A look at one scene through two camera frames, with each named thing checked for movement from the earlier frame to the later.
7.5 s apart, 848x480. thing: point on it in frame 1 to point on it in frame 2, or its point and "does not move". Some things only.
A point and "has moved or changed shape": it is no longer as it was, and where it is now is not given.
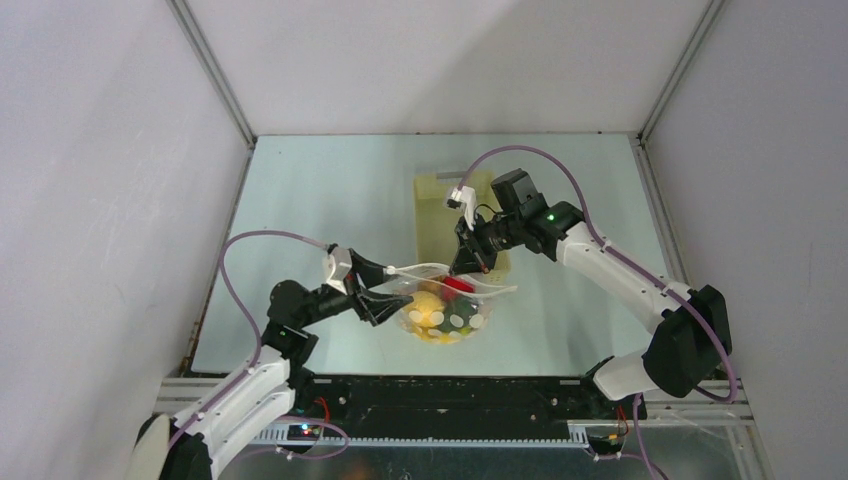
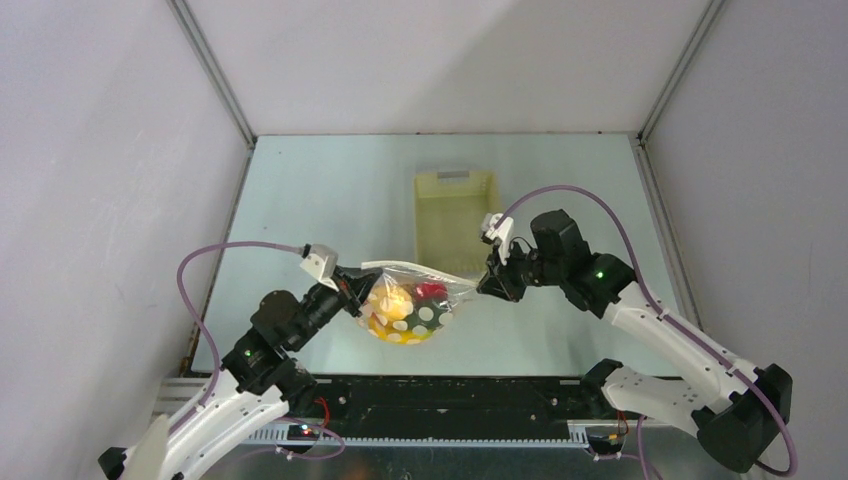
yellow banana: (421, 329) to (395, 332)
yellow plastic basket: (443, 203) does not move
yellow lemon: (426, 312) has moved or changed shape
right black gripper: (477, 244) to (502, 275)
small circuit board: (303, 432) does not move
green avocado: (457, 313) to (427, 315)
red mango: (459, 284) to (428, 291)
